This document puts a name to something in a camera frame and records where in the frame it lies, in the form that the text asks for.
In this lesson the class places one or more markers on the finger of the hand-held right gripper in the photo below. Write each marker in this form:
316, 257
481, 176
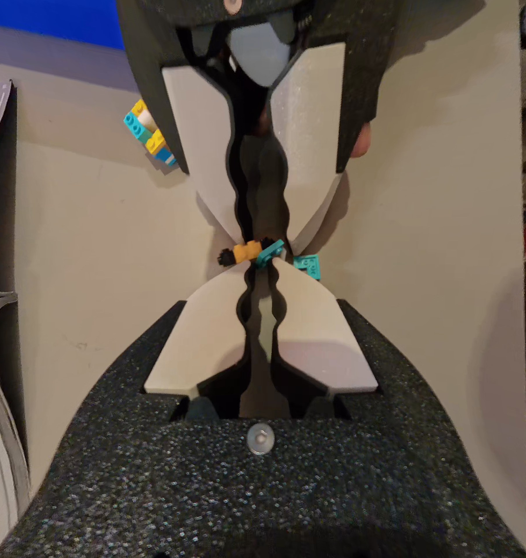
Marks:
310, 130
202, 130

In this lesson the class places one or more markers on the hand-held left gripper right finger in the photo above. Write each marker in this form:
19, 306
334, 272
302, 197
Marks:
324, 348

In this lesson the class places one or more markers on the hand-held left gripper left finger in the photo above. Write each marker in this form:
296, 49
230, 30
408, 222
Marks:
197, 348

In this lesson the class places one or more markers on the yellow and brown brick assembly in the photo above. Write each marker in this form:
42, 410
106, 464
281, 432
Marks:
243, 253

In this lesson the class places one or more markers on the turquoise brick plate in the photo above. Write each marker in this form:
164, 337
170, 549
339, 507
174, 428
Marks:
269, 253
308, 266

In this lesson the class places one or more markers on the grey desk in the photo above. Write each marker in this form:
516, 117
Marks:
93, 261

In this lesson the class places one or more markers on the person's right hand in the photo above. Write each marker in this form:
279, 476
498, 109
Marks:
361, 139

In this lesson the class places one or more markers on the multicoloured brick model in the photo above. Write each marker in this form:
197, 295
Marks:
151, 130

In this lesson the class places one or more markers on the blue storage bin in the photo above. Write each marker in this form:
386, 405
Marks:
49, 22

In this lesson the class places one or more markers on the brick instruction booklet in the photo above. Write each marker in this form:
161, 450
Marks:
1, 305

